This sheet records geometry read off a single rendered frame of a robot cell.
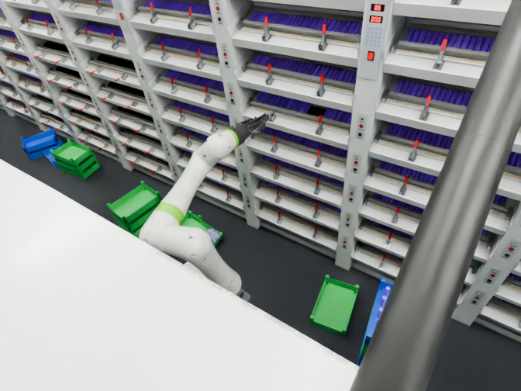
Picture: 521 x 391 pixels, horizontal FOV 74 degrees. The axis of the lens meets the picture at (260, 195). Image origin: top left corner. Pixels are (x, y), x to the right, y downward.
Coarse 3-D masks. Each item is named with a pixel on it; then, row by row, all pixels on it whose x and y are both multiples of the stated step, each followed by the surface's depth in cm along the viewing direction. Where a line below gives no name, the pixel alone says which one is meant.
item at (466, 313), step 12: (516, 216) 133; (516, 228) 136; (504, 240) 143; (516, 252) 143; (492, 264) 153; (504, 264) 150; (480, 276) 161; (504, 276) 154; (468, 288) 174; (480, 288) 166; (492, 288) 162; (468, 300) 176; (456, 312) 186; (468, 312) 181; (468, 324) 187
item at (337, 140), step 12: (252, 96) 186; (240, 108) 180; (324, 108) 170; (276, 120) 175; (288, 120) 173; (300, 120) 171; (288, 132) 174; (300, 132) 168; (312, 132) 165; (324, 132) 164; (348, 132) 157; (336, 144) 161; (348, 144) 156
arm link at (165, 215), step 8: (160, 208) 131; (168, 208) 131; (176, 208) 132; (152, 216) 129; (160, 216) 128; (168, 216) 129; (176, 216) 131; (184, 216) 136; (144, 224) 128; (152, 224) 126; (160, 224) 126; (168, 224) 126; (176, 224) 131; (144, 232) 124; (152, 232) 124; (160, 232) 123; (144, 240) 125; (152, 240) 123; (160, 240) 122; (160, 248) 123
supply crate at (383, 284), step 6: (384, 282) 159; (378, 288) 159; (384, 288) 164; (390, 288) 162; (378, 294) 162; (378, 300) 160; (378, 306) 158; (384, 306) 157; (372, 312) 151; (372, 318) 154; (372, 324) 152; (372, 330) 150; (366, 336) 142; (366, 342) 145
